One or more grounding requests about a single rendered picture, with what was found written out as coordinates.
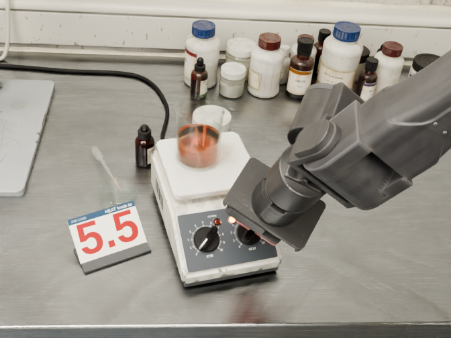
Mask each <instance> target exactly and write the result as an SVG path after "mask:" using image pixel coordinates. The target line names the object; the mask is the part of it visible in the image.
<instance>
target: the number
mask: <svg viewBox="0 0 451 338"><path fill-rule="evenodd" d="M71 227H72V231H73V233H74V237H75V239H76V243H77V246H78V249H79V252H80V255H81V259H83V258H86V257H89V256H92V255H95V254H98V253H101V252H103V251H107V250H109V249H113V248H115V247H119V246H121V245H125V244H127V243H131V242H133V241H137V240H140V239H143V238H144V237H143V235H142V231H141V229H140V225H139V223H138V218H137V216H136V212H135V210H134V207H130V208H127V209H123V210H120V211H117V212H114V213H110V214H107V215H104V216H100V217H97V218H94V219H90V220H88V221H83V222H81V223H77V224H74V225H71Z"/></svg>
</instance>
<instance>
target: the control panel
mask: <svg viewBox="0 0 451 338"><path fill-rule="evenodd" d="M229 218H230V216H229V215H228V214H227V213H226V209H218V210H213V211H205V212H200V213H191V214H187V215H179V216H177V219H178V223H179V229H180V233H181V239H182V244H183V250H184V254H185V260H186V264H187V270H188V272H198V271H202V270H209V269H213V268H220V267H224V266H231V265H236V264H243V263H247V262H254V261H258V260H265V259H269V258H275V257H278V255H277V249H276V246H275V245H271V244H270V243H269V242H267V241H265V240H263V239H262V238H260V240H259V241H258V242H257V243H255V244H254V245H246V244H244V243H242V242H241V241H240V240H239V239H238V236H237V228H238V225H239V224H238V223H237V222H236V220H235V222H234V223H231V222H230V221H229ZM215 219H219V220H220V224H219V225H215V223H214V220H215ZM212 226H216V227H217V228H218V230H217V234H218V235H219V245H218V246H217V248H216V249H215V250H213V251H211V252H208V253H206V252H202V251H200V250H198V249H197V248H196V246H195V244H194V240H193V238H194V235H195V233H196V231H197V230H198V229H200V228H202V227H212Z"/></svg>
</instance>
